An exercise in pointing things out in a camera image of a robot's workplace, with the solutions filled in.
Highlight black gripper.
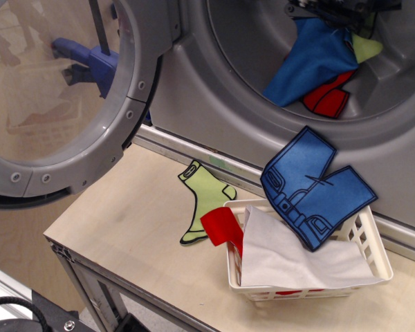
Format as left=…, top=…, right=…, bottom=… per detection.
left=285, top=0, right=401, bottom=30

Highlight green felt sock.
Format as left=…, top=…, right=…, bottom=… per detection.
left=351, top=13, right=383, bottom=64
left=178, top=160, right=237, bottom=246

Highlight blue felt cloth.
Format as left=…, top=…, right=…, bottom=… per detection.
left=263, top=18, right=358, bottom=107

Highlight blue felt pants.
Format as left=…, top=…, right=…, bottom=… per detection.
left=260, top=127, right=378, bottom=252

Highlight white plastic laundry basket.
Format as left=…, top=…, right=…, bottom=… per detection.
left=224, top=199, right=394, bottom=299

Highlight red felt cloth piece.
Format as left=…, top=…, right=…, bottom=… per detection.
left=199, top=207, right=326, bottom=297

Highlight white felt cloth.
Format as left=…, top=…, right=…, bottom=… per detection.
left=241, top=205, right=382, bottom=290

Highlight red felt garment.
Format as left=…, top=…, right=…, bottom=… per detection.
left=300, top=70, right=356, bottom=119

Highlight black robot base bottom left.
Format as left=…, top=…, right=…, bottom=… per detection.
left=0, top=292, right=93, bottom=332

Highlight grey round machine door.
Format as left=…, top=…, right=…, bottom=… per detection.
left=0, top=1, right=181, bottom=210

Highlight green felt sock on table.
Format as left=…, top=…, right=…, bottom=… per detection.
left=178, top=160, right=237, bottom=246

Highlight blue clamp behind door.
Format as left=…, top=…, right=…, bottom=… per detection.
left=51, top=37, right=119, bottom=99

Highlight aluminium table frame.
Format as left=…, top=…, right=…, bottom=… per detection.
left=46, top=235, right=216, bottom=331

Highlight black cable bottom left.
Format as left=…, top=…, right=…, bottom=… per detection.
left=0, top=295, right=51, bottom=332

